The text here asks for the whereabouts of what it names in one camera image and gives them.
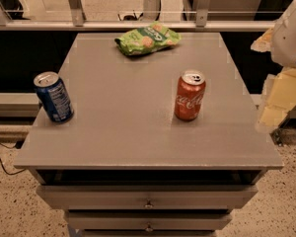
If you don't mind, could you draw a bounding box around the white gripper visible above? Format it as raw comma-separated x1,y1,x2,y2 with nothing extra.
251,0,296,133

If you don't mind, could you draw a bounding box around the red coke can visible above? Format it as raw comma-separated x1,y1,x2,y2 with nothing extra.
175,70,206,121

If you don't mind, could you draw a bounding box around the green rice chip bag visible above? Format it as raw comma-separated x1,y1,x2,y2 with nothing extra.
114,22,181,56

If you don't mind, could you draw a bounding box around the blue soda can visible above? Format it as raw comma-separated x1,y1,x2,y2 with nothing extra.
34,71,74,123

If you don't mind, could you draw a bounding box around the grey drawer cabinet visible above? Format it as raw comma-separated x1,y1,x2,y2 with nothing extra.
15,33,282,237

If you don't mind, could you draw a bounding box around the upper drawer knob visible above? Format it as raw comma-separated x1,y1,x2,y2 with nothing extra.
144,199,154,209

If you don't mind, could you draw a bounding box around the drawer knob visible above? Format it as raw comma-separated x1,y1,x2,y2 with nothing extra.
145,224,154,232
144,199,154,209

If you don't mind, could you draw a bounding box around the lower drawer knob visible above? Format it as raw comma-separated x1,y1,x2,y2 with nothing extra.
145,224,154,232

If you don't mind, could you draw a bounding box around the lower grey drawer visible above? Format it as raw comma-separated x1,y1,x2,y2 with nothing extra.
65,210,232,231

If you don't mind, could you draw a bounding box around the grey drawer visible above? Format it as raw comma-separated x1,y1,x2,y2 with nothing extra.
65,210,232,231
37,185,258,210

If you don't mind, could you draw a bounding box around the upper grey drawer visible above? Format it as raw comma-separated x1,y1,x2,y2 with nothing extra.
37,185,258,210

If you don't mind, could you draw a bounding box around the metal railing frame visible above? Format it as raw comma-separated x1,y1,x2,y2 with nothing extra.
0,0,283,32

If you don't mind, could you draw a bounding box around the black floor cable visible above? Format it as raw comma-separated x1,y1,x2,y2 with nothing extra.
0,121,27,176

